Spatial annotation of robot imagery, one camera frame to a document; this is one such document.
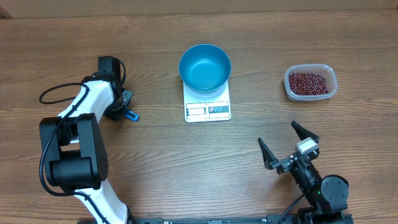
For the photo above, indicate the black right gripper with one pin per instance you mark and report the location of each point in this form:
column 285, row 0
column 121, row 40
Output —
column 285, row 163

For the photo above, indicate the teal plastic bowl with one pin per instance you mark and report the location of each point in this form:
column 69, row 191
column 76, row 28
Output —
column 205, row 68

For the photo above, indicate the white digital kitchen scale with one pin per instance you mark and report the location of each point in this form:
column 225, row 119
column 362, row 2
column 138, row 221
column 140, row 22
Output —
column 206, row 107

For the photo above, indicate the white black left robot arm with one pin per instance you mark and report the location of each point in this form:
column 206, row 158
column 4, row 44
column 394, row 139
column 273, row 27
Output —
column 74, row 161

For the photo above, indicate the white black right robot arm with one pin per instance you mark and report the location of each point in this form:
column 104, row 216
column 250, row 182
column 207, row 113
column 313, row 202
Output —
column 323, row 199

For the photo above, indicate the red adzuki beans pile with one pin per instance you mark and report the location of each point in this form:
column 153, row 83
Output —
column 307, row 84

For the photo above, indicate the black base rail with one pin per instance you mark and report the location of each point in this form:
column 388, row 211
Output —
column 217, row 220

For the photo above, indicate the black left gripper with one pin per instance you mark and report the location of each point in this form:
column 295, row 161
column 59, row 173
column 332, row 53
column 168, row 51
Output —
column 115, row 115

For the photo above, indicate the orange scoop with blue handle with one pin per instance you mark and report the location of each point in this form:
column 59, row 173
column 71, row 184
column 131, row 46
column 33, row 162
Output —
column 132, row 116

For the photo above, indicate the clear plastic container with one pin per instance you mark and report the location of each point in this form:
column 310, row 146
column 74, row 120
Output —
column 319, row 69

